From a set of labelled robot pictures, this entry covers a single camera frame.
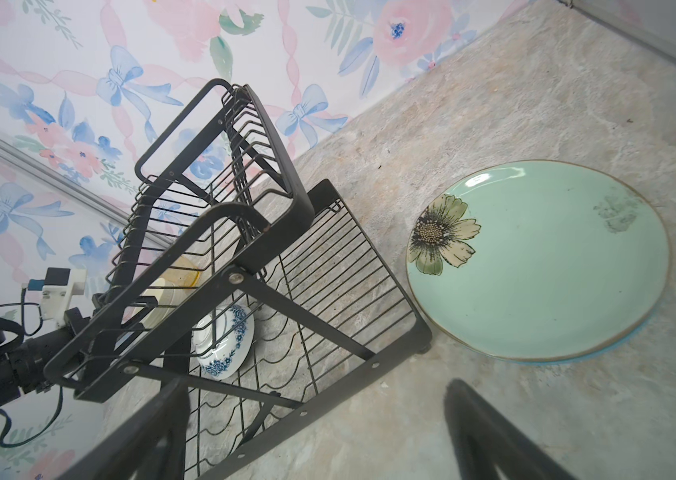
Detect aluminium corner post left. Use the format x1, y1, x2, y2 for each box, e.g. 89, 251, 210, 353
0, 139, 129, 226

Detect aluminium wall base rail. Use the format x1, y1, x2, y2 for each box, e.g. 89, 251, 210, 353
565, 0, 676, 62

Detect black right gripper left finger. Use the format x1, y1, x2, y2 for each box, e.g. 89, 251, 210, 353
60, 379, 190, 480

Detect yellow glass cup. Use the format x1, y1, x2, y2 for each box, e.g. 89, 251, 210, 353
162, 256, 202, 289

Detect black wire dish rack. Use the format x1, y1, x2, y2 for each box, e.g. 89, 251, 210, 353
44, 79, 432, 479

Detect blue floral bowl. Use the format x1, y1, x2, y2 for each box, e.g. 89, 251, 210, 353
192, 303, 255, 380

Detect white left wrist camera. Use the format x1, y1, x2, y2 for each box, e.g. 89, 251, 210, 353
26, 267, 87, 328

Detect green plate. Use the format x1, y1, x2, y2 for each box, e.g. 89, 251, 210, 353
407, 160, 671, 363

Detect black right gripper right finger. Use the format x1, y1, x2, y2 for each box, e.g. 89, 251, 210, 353
444, 379, 573, 479

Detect white plate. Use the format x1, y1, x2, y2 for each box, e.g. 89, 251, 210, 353
511, 313, 654, 367

